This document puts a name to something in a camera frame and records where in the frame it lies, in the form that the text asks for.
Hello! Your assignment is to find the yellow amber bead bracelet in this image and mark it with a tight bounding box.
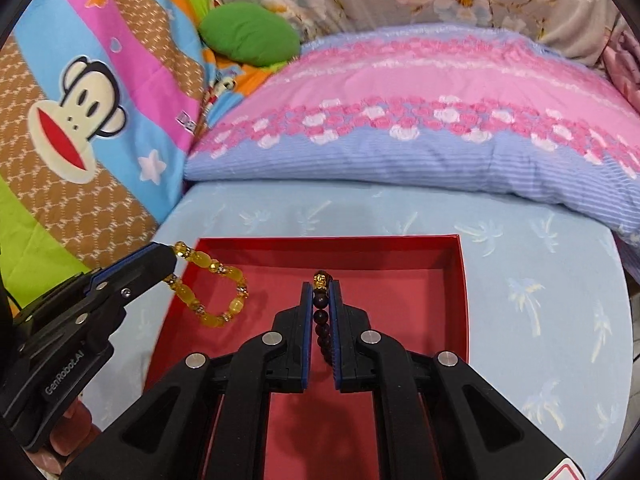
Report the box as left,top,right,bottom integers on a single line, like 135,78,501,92
162,240,250,330

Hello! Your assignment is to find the dark bead bracelet gold charm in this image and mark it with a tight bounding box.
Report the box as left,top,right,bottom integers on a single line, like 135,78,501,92
312,271,332,366

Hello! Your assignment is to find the red cardboard jewelry box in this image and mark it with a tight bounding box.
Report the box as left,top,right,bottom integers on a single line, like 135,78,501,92
142,233,471,480

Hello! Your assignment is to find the person's hand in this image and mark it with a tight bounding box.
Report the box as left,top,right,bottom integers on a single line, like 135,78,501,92
27,399,101,474

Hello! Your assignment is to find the light blue palm bedsheet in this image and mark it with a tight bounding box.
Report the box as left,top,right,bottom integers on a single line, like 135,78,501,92
82,181,634,479

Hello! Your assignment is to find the colourful monkey cartoon quilt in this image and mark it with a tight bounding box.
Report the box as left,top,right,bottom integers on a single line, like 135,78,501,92
1,0,270,310

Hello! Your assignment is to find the green round cushion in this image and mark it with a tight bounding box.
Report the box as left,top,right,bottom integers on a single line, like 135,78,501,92
198,1,300,67

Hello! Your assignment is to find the pink blue floral pillow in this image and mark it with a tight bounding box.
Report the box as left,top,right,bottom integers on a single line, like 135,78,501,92
184,25,639,246

